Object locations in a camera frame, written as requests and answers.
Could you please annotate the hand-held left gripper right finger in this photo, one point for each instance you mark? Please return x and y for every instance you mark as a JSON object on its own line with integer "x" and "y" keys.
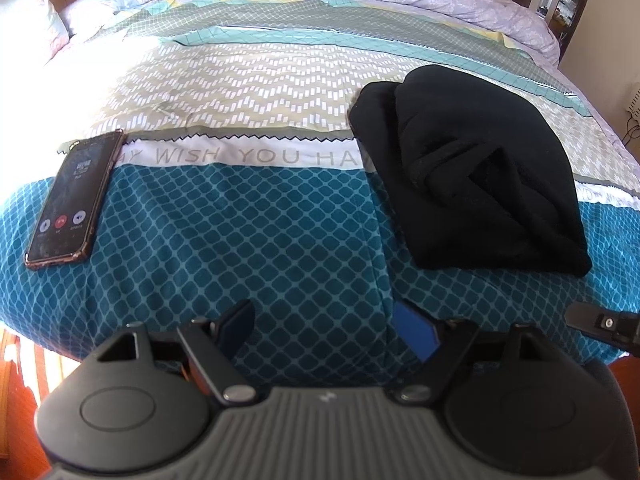
{"x": 416, "y": 334}

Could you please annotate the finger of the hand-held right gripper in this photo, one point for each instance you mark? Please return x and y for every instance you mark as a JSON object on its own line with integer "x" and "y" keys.
{"x": 595, "y": 320}

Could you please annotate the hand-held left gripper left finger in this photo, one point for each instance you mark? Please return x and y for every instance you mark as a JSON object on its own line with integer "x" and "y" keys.
{"x": 235, "y": 331}

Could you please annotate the black pants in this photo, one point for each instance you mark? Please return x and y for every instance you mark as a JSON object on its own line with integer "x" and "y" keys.
{"x": 470, "y": 170}

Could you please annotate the teal patterned bed sheet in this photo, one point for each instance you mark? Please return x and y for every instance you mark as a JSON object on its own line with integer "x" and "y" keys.
{"x": 250, "y": 220}

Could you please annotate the smartphone in brown case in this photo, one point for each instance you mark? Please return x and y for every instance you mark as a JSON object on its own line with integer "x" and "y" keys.
{"x": 70, "y": 200}

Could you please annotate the lilac pillow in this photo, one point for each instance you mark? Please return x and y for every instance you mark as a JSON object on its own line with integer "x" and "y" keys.
{"x": 100, "y": 7}

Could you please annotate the pale floral pillow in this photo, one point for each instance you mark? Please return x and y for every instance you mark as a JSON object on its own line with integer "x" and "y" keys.
{"x": 30, "y": 25}

